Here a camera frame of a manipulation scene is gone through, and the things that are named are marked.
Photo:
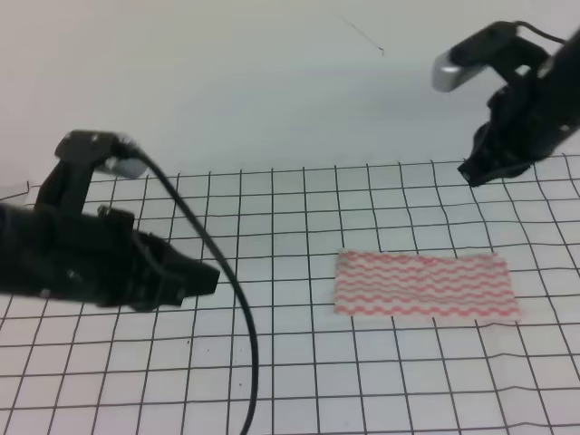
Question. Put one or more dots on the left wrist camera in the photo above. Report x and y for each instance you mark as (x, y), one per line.
(81, 153)

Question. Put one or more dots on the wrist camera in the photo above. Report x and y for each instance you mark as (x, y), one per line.
(497, 46)
(81, 153)

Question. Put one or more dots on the pink wavy-striped towel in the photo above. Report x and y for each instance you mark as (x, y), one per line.
(475, 287)

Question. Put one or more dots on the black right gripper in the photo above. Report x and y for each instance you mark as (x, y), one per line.
(526, 124)

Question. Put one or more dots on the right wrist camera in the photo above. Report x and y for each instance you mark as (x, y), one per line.
(497, 46)

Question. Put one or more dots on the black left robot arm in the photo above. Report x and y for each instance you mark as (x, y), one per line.
(46, 253)

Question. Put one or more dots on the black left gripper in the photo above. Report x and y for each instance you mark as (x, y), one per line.
(143, 271)

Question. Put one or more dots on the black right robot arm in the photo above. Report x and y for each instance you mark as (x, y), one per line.
(562, 67)

